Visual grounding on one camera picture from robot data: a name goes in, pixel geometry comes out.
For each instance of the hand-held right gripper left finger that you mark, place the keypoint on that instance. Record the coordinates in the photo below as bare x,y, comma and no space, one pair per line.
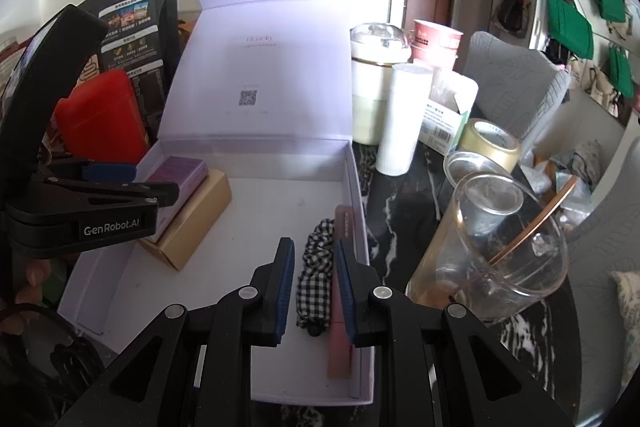
285,287

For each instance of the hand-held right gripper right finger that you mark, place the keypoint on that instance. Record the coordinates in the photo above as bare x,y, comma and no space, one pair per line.
346,292

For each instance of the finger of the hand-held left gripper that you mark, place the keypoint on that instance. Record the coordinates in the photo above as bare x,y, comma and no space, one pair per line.
150,195
110,172

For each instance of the black white gingham scrunchie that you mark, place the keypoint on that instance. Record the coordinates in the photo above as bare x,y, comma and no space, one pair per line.
315,267

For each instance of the purple box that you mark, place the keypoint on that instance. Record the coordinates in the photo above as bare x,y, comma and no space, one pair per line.
185,169

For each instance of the gold cardboard box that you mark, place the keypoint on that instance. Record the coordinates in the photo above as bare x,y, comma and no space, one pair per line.
200,217

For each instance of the pink slim box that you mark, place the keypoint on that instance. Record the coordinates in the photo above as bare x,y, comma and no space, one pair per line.
340,222

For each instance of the white gift box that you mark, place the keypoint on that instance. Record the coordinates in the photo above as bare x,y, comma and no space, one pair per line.
280,107

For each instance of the person's left hand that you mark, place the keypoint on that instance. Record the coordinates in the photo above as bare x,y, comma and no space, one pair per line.
35,274

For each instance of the red canister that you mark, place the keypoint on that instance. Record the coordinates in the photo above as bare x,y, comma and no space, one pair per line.
100,117

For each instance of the clear glass jar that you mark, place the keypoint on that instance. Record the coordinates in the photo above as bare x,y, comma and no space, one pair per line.
480,267

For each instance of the black snack bag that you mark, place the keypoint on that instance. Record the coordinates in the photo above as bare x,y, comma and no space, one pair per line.
140,22

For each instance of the small glass cup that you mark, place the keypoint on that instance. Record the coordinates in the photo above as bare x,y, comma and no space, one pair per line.
465,167

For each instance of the paper towel roll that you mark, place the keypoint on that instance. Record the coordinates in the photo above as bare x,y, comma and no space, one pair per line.
400,122

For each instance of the white green carton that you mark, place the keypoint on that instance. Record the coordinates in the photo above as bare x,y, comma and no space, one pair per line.
445,127

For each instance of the beige tape roll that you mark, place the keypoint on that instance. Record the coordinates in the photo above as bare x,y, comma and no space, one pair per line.
490,144

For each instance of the copper straw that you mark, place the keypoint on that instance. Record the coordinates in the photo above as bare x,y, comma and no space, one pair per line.
540,219

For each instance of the pile of plastic bags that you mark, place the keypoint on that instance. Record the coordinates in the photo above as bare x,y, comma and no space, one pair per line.
565,172

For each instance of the pink paper cup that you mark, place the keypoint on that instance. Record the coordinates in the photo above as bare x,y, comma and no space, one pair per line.
435,42

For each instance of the grey chair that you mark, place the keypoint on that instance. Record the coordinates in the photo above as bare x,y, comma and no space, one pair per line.
610,232
515,82

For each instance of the floral cushion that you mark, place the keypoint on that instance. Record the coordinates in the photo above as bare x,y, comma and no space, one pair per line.
627,307

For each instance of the dark hanging bag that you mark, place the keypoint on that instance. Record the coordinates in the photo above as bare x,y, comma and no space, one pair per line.
512,7

